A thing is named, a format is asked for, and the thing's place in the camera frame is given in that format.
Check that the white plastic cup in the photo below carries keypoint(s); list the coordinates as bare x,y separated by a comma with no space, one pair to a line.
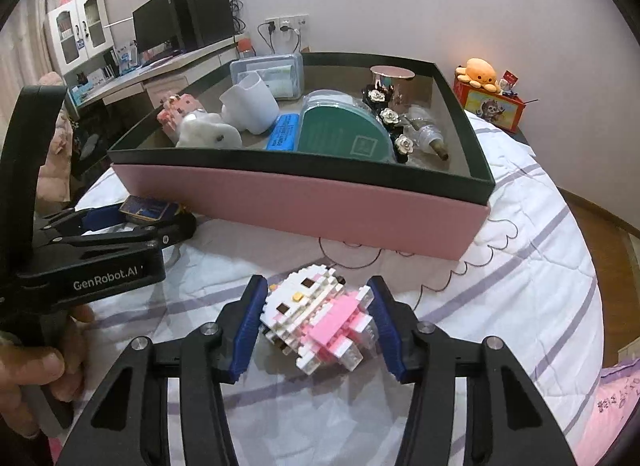
250,105

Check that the small blue tin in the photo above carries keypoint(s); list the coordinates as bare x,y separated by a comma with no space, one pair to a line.
147,208

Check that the orange octopus plush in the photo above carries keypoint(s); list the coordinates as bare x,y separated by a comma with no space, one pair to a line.
477,73

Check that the black hair clip white flowers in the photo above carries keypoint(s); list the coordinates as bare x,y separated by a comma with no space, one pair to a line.
391,117

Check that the rose gold lidded metal jar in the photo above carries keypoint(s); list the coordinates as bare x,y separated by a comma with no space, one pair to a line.
395,85

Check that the white pink brick cat figure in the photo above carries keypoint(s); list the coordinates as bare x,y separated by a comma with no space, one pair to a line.
320,326

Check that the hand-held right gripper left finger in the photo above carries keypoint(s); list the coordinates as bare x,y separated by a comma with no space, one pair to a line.
245,326

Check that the black monitor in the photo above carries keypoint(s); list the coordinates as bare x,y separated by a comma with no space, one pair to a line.
155,25

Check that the clear bottle orange cap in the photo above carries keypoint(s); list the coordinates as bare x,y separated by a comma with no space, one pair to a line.
245,48

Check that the white desk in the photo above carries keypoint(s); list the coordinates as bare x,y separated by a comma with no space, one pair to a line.
170,70

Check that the blue and white boxes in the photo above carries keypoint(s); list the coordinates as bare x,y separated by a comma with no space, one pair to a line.
125,56

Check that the white striped quilt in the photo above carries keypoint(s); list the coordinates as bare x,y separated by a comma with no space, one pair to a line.
500,271

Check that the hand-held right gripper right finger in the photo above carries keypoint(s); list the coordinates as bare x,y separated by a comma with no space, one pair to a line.
387,331

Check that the white glass door cabinet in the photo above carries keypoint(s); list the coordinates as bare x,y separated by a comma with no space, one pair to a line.
77,30

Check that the person's left hand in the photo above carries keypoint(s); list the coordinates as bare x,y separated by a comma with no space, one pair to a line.
30,363

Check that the teal item in clear case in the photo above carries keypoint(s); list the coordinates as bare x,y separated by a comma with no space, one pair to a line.
335,128

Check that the pink patterned pillow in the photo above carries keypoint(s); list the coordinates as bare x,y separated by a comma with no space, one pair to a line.
615,411

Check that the white fluffy item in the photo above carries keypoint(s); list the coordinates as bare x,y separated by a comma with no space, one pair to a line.
205,131

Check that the pink padded jacket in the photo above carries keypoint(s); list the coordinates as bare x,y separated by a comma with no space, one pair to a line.
55,170

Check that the black computer tower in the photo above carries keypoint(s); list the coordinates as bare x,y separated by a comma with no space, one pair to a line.
207,13

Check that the clear plastic box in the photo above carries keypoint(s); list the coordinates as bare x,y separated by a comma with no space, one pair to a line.
272,75

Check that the red and white package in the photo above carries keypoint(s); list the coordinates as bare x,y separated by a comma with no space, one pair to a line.
510,81

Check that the red plastic crate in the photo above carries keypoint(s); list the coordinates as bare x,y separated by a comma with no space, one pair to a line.
492,108

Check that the clear glass bottle gold cap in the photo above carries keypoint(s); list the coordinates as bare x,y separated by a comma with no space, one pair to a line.
430,138

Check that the white wall outlet strip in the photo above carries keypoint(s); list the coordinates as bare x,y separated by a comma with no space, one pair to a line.
287,24

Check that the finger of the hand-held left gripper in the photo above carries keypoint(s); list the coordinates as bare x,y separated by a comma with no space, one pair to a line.
170,231
100,216

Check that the small blue box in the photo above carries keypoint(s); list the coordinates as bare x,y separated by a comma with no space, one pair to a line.
283,133

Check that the pink storage box green rim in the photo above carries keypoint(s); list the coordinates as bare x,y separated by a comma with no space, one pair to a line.
300,211

